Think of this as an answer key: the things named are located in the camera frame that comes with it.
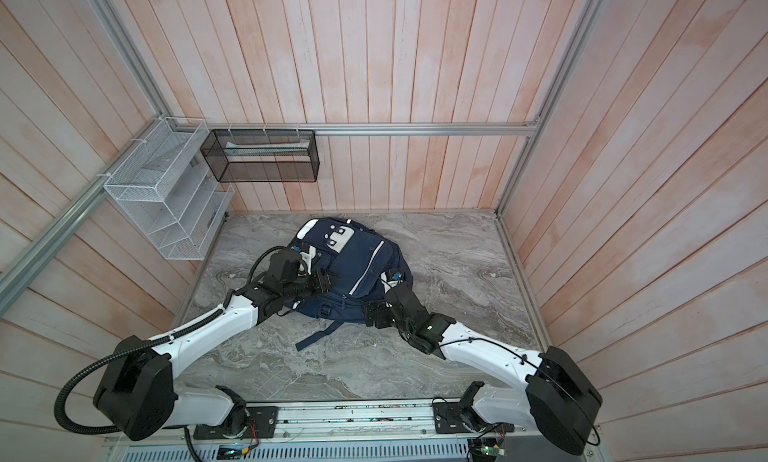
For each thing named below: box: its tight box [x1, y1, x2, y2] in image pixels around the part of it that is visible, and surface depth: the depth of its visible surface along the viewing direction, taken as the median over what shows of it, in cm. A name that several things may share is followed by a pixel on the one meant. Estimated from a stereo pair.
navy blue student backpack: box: [291, 217, 413, 351], surface depth 92 cm
